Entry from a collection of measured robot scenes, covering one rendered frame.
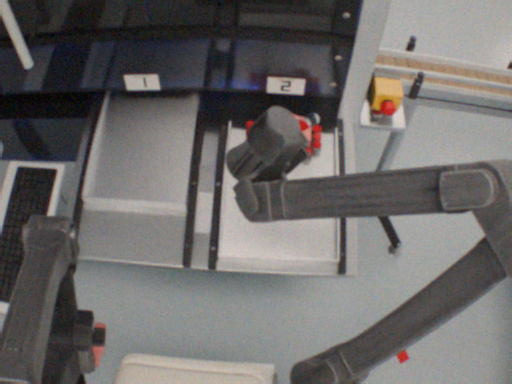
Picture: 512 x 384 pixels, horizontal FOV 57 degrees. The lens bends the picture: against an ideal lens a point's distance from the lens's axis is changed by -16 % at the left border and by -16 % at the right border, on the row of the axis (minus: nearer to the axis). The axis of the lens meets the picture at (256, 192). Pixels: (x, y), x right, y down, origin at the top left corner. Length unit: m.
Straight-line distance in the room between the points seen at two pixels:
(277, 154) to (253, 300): 1.36
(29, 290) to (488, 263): 0.52
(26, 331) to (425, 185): 0.47
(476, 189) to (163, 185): 0.90
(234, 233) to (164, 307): 0.93
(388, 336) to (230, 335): 1.43
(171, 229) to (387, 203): 0.70
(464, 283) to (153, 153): 0.93
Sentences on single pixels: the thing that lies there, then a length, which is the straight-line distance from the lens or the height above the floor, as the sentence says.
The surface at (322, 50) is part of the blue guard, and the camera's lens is 1.17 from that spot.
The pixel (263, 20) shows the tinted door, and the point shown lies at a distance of 1.12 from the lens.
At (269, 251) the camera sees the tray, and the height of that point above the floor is 0.88.
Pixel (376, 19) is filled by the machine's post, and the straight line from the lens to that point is 1.10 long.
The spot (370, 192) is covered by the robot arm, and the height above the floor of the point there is 1.45.
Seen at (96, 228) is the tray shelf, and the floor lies 0.88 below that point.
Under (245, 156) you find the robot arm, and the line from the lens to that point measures 0.82.
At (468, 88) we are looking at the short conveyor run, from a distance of 1.54.
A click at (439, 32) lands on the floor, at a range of 3.06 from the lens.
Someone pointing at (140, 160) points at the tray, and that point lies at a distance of 1.35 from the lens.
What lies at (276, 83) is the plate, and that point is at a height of 1.03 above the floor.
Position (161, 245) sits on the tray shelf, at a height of 0.88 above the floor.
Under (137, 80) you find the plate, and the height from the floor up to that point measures 1.03.
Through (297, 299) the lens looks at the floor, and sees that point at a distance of 2.12.
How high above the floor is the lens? 2.04
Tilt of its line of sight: 64 degrees down
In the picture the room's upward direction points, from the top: 2 degrees clockwise
